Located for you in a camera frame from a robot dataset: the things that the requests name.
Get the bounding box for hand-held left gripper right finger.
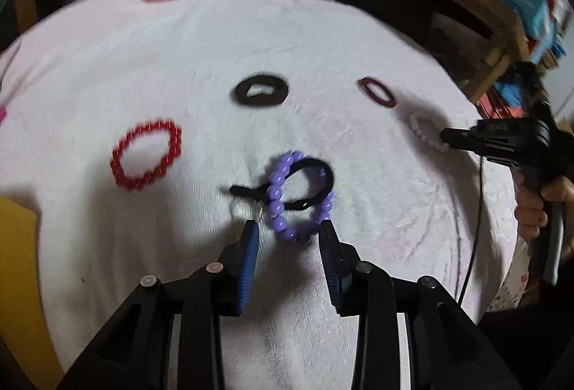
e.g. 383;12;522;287
317;220;523;390

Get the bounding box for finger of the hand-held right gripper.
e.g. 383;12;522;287
440;123;487;158

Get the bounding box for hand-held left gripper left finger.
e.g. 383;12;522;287
58;220;261;390

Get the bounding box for white bead bracelet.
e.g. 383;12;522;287
409;113;450;153

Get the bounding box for purple bead bracelet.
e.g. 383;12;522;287
266;151;337;244

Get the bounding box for red bead bracelet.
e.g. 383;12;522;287
110;120;184;192

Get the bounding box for orange box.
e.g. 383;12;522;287
0;195;63;388

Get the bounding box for person's right hand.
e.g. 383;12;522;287
515;176;574;241

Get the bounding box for floral patterned clothing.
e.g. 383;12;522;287
489;235;541;312

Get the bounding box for wooden shelf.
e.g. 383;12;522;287
323;0;530;104

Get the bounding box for thick black scrunchie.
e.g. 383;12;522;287
232;74;289;108

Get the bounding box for pale pink blanket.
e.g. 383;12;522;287
0;0;521;390

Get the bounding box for black cable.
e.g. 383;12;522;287
456;154;486;305

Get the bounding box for thin black hair tie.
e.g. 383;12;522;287
229;159;336;212

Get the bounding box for maroon hair tie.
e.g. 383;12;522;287
358;77;397;109

